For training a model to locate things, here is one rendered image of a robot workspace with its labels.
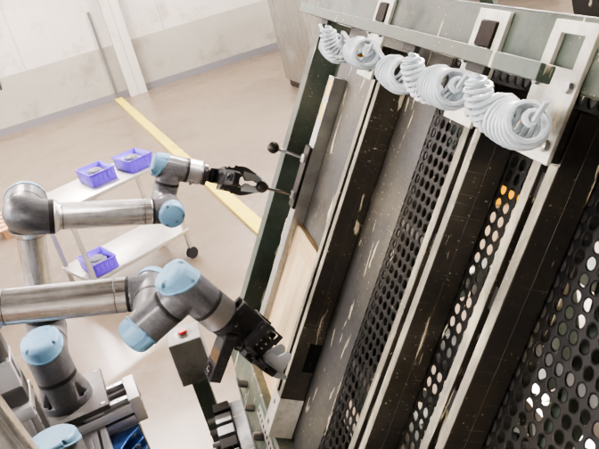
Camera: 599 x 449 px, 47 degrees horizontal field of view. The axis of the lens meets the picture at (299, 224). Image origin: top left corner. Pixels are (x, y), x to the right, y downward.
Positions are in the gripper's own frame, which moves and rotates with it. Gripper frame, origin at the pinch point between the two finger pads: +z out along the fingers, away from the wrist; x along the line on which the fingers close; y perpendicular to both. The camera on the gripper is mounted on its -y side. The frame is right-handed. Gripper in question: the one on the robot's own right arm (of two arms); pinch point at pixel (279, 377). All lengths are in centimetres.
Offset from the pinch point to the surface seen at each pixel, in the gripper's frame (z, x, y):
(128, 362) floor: 101, 258, -92
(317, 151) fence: 3, 68, 49
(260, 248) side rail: 26, 95, 15
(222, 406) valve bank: 46, 74, -32
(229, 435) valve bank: 45, 60, -34
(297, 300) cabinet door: 24, 52, 12
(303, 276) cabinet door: 20, 53, 19
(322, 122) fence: -3, 68, 56
